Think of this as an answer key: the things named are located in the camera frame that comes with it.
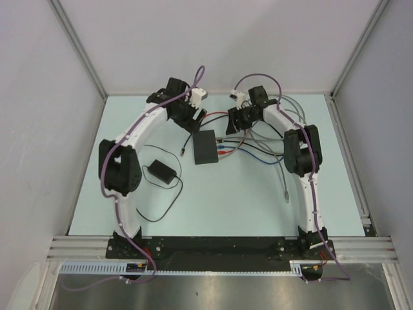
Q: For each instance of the black network switch box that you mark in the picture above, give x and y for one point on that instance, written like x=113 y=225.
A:
x=205 y=147

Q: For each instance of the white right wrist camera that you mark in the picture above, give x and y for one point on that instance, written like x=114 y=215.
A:
x=238 y=97

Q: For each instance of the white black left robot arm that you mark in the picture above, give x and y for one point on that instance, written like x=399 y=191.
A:
x=119 y=170

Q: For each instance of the aluminium front frame rail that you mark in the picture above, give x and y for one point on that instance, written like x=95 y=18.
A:
x=345 y=249

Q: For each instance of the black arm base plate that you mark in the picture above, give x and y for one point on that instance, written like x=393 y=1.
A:
x=226 y=251

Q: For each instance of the black power adapter brick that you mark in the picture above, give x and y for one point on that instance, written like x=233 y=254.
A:
x=162 y=171

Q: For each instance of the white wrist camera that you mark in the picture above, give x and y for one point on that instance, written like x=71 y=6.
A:
x=238 y=97
x=197 y=96

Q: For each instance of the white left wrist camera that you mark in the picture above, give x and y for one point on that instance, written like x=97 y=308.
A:
x=197 y=96

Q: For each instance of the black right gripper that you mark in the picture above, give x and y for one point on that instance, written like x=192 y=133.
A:
x=234 y=126

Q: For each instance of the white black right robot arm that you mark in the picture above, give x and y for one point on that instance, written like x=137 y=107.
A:
x=302 y=157

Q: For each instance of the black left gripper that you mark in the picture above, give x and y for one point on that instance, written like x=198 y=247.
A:
x=190 y=124

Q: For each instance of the grey slotted cable duct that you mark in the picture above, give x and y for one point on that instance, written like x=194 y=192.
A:
x=137 y=269

